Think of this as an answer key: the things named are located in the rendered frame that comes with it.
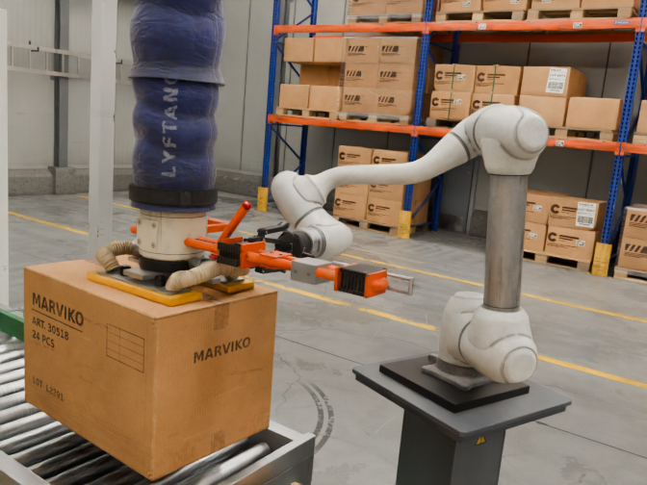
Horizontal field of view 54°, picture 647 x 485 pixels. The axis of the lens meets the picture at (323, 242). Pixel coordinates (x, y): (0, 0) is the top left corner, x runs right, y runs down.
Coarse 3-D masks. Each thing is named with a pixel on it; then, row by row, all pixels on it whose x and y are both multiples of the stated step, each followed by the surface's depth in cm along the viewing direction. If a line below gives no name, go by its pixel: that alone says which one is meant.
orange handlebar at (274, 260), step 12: (132, 228) 174; (216, 228) 185; (192, 240) 160; (204, 240) 163; (216, 240) 162; (216, 252) 155; (252, 252) 149; (264, 252) 151; (276, 252) 149; (264, 264) 146; (276, 264) 144; (288, 264) 142; (324, 276) 136; (372, 288) 129; (384, 288) 130
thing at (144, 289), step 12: (96, 276) 166; (108, 276) 165; (120, 276) 165; (156, 276) 157; (120, 288) 160; (132, 288) 158; (144, 288) 157; (156, 288) 156; (156, 300) 152; (168, 300) 149; (180, 300) 151; (192, 300) 154
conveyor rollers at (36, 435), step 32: (0, 352) 252; (0, 384) 225; (0, 416) 199; (32, 416) 200; (0, 448) 181; (32, 448) 181; (64, 448) 187; (96, 448) 186; (224, 448) 192; (256, 448) 192; (64, 480) 168; (96, 480) 169; (128, 480) 174; (160, 480) 172; (192, 480) 172
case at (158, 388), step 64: (128, 256) 200; (64, 320) 166; (128, 320) 148; (192, 320) 150; (256, 320) 167; (64, 384) 169; (128, 384) 151; (192, 384) 153; (256, 384) 172; (128, 448) 153; (192, 448) 157
